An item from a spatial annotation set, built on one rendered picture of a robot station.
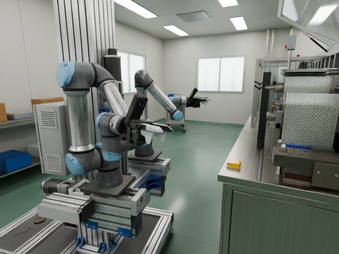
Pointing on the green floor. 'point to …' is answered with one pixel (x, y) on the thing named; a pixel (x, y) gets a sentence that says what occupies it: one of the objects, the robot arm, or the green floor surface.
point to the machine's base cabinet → (276, 223)
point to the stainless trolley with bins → (176, 120)
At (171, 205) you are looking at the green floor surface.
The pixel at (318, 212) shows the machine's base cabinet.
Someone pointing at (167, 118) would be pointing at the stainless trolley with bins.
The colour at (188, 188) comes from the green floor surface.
